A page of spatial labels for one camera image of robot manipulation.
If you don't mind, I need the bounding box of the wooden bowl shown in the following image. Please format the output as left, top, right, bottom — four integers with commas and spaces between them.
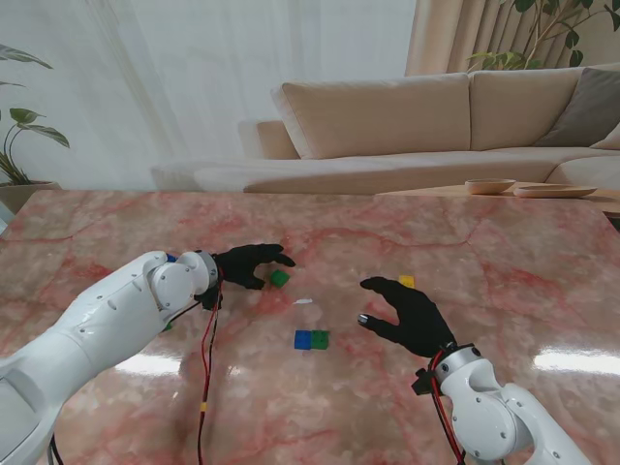
464, 178, 517, 196

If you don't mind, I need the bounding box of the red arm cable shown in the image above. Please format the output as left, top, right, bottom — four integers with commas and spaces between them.
429, 349, 467, 465
196, 273, 225, 465

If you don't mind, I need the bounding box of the beige sofa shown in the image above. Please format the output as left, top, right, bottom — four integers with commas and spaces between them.
149, 65, 620, 196

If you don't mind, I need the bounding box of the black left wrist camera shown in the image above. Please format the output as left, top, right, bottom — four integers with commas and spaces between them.
201, 285, 224, 311

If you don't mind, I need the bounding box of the light wooden coffee table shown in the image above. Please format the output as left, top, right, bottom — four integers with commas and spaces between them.
375, 181, 620, 219

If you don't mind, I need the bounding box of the red left arm cable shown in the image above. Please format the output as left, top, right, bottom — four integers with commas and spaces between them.
196, 273, 225, 465

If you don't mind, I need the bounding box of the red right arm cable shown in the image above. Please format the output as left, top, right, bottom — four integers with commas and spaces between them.
429, 349, 467, 465

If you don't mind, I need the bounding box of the beige curtain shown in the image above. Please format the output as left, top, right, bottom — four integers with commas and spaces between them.
404, 0, 620, 78

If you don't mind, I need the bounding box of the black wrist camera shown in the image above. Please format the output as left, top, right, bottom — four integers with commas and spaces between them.
411, 368, 437, 396
201, 285, 224, 311

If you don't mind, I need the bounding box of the dark green leafy tree plant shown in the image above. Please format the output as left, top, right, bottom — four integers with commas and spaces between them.
467, 0, 595, 74

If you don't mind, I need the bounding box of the variegated leafy house plant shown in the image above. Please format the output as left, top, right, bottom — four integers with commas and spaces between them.
0, 44, 72, 188

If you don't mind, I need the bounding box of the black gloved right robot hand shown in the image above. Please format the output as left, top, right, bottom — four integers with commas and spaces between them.
358, 276, 459, 358

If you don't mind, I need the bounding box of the beige plant pot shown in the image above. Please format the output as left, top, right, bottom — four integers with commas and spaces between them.
0, 181, 62, 214

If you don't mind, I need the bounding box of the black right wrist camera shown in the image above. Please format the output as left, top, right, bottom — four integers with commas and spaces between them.
411, 368, 437, 396

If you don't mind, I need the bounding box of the sheer white curtain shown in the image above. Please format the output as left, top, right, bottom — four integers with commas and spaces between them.
0, 0, 418, 190

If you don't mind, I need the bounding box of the flat wooden plate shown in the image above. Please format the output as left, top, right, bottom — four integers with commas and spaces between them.
512, 184, 598, 199

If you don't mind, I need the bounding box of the grey sofa cushion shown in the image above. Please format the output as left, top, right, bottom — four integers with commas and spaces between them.
535, 67, 620, 149

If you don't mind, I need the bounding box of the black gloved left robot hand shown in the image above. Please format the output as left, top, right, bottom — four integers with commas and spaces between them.
212, 243, 296, 291

